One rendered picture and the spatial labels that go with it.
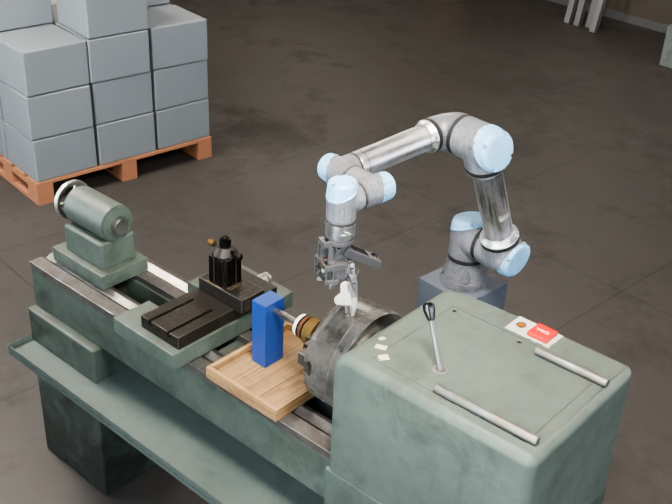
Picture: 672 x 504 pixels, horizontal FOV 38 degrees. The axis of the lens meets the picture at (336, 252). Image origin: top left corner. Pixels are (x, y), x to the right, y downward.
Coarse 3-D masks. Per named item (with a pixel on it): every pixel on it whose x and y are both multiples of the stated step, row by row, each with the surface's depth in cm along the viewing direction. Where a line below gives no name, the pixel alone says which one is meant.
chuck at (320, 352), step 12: (360, 300) 269; (360, 312) 263; (336, 324) 261; (348, 324) 260; (324, 336) 261; (336, 336) 259; (312, 348) 262; (324, 348) 260; (336, 348) 258; (312, 360) 262; (324, 360) 259; (312, 372) 263; (324, 372) 259; (312, 384) 265; (324, 384) 261; (324, 396) 264
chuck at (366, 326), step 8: (368, 312) 263; (376, 312) 263; (384, 312) 264; (392, 312) 266; (360, 320) 260; (368, 320) 260; (376, 320) 261; (384, 320) 264; (392, 320) 268; (352, 328) 259; (360, 328) 258; (368, 328) 259; (376, 328) 263; (384, 328) 266; (344, 336) 258; (352, 336) 257; (360, 336) 258; (368, 336) 261; (344, 344) 257; (352, 344) 256; (336, 352) 257; (344, 352) 256; (336, 360) 257; (328, 376) 259; (328, 384) 260; (328, 392) 261
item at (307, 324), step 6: (306, 318) 281; (312, 318) 280; (318, 318) 281; (300, 324) 280; (306, 324) 278; (312, 324) 278; (318, 324) 278; (300, 330) 280; (306, 330) 278; (312, 330) 277; (300, 336) 281
